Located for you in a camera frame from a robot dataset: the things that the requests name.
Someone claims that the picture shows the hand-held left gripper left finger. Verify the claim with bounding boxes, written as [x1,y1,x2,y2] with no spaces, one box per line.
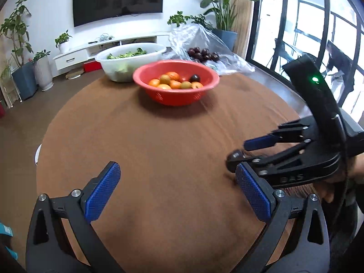
[25,162,126,273]

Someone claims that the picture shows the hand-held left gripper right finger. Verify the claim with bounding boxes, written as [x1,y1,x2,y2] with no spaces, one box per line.
[230,163,331,273]

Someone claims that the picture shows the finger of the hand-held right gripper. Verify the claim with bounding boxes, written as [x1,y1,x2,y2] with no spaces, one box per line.
[244,118,317,152]
[226,142,316,177]

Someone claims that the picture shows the red plastic basin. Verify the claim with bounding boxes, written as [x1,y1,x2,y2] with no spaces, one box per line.
[132,60,220,106]

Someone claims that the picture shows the person's right forearm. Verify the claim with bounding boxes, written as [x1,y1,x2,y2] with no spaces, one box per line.
[324,199,364,273]

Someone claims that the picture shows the person's right hand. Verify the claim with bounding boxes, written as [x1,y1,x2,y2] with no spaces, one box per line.
[313,154,364,204]

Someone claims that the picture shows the black balcony chair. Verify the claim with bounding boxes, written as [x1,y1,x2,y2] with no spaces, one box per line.
[324,40,356,91]
[267,38,302,71]

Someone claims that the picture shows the clear plastic bag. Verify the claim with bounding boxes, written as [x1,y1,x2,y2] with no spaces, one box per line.
[166,24,256,76]

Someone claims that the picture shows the beige curtain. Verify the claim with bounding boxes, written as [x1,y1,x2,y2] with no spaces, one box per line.
[230,0,256,60]

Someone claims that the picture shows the blue stool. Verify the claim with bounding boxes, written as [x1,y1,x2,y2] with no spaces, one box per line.
[0,223,18,259]

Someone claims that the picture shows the pile of dark plums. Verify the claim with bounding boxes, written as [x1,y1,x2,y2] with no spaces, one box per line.
[187,47,221,63]

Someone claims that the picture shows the large-leaf plant in blue pot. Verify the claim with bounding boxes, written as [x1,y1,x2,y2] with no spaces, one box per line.
[185,0,259,52]

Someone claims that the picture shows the white round floor device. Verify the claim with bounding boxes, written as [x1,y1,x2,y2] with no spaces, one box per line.
[65,68,86,79]

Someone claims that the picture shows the white plastic basin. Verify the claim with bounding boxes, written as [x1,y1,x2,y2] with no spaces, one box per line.
[95,43,167,82]

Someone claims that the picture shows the red box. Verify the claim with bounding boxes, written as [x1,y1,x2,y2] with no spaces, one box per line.
[83,61,103,73]

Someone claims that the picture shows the plant in white ribbed pot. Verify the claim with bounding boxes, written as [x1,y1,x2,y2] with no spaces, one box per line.
[32,50,54,91]

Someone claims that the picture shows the tall plant in blue pot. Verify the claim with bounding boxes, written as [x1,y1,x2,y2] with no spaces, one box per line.
[0,0,39,101]

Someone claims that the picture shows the white television cabinet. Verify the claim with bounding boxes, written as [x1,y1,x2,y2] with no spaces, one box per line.
[53,32,171,71]

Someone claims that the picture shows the green leafy vegetables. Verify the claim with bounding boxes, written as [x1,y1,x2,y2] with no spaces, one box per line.
[106,48,148,60]

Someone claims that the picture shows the bushy small-leaf plant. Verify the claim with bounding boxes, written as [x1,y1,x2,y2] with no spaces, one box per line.
[167,11,214,30]

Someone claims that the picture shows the small plant in white pot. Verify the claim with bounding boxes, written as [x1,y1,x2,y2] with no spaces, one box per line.
[55,30,72,54]

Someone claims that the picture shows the black cable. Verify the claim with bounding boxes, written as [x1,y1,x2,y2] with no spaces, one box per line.
[331,114,351,228]

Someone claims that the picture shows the black window frame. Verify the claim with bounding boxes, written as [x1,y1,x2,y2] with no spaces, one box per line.
[246,0,364,114]

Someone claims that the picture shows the plant on white wire stand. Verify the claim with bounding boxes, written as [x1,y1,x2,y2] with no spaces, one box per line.
[0,60,23,109]

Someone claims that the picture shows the black wall television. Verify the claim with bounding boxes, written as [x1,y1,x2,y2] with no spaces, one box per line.
[73,0,164,27]

